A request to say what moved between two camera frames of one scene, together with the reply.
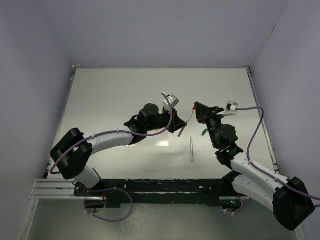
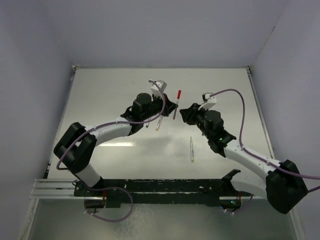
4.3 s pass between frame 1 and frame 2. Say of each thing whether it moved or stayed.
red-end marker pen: moved
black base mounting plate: stayed
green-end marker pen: stayed
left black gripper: moved
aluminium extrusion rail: stayed
